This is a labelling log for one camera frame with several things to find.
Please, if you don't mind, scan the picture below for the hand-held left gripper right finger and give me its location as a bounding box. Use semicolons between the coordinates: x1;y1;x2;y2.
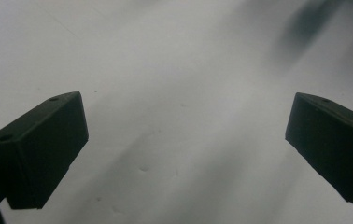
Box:
285;91;353;206

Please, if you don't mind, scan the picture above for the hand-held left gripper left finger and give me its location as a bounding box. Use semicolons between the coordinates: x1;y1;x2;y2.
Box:
0;91;90;210

